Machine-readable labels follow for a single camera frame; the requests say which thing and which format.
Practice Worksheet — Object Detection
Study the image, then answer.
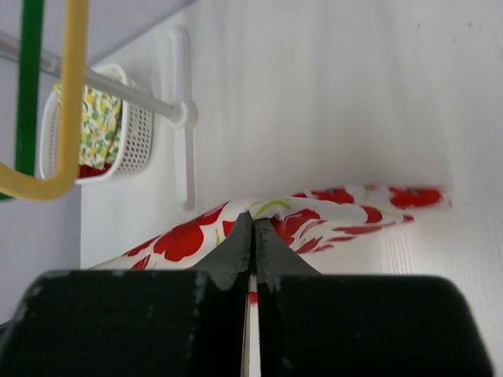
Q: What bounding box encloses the yellow hanger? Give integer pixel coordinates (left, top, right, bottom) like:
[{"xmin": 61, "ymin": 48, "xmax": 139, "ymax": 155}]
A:
[{"xmin": 1, "ymin": 1, "xmax": 89, "ymax": 201}]

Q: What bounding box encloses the white perforated plastic basket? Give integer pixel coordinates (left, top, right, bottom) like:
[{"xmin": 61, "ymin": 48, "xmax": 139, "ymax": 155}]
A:
[{"xmin": 39, "ymin": 64, "xmax": 153, "ymax": 185}]

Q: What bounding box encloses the white clothes rack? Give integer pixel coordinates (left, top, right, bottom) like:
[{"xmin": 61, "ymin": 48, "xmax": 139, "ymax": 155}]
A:
[{"xmin": 0, "ymin": 24, "xmax": 200, "ymax": 210}]

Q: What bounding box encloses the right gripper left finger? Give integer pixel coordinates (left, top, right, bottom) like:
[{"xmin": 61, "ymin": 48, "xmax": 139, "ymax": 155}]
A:
[{"xmin": 1, "ymin": 214, "xmax": 252, "ymax": 376}]

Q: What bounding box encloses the lemon print folded cloth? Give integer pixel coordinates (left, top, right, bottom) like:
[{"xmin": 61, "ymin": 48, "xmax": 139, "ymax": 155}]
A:
[{"xmin": 53, "ymin": 67, "xmax": 137, "ymax": 170}]

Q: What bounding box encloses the green hanger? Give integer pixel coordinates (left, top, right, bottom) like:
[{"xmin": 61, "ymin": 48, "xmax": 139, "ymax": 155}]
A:
[{"xmin": 14, "ymin": 0, "xmax": 44, "ymax": 177}]

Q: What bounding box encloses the red folded cloth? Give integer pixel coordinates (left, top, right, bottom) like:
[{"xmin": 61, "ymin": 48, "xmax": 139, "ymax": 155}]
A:
[{"xmin": 78, "ymin": 163, "xmax": 111, "ymax": 179}]

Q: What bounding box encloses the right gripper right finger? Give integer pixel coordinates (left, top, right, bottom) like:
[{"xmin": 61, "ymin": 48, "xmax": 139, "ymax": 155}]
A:
[{"xmin": 254, "ymin": 220, "xmax": 494, "ymax": 376}]

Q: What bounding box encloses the red poppy floral skirt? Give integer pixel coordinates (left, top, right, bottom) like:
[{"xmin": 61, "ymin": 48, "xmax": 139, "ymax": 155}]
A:
[{"xmin": 88, "ymin": 184, "xmax": 453, "ymax": 307}]

